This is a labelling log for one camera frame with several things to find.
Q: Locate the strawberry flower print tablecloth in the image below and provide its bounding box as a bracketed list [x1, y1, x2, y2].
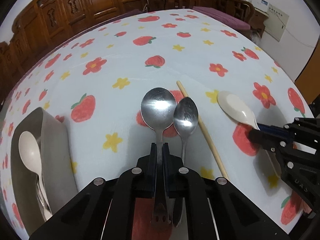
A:
[1, 9, 312, 239]

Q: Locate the carved wooden bench backrest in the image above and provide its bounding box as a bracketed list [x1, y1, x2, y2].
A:
[1, 0, 143, 83]

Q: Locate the white plastic spoon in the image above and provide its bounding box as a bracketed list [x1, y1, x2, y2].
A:
[18, 131, 52, 221]
[216, 90, 283, 178]

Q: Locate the stainless steel rectangular tray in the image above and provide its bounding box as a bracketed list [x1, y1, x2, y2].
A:
[10, 107, 78, 236]

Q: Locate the white wall electrical box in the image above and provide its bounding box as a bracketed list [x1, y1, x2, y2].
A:
[264, 4, 289, 42]

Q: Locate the small stainless steel spoon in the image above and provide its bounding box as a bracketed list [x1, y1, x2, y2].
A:
[172, 97, 199, 228]

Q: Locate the large stainless steel spoon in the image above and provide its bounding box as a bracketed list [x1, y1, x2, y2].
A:
[140, 87, 176, 229]

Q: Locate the purple seat cushion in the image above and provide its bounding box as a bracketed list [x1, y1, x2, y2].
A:
[193, 7, 251, 31]

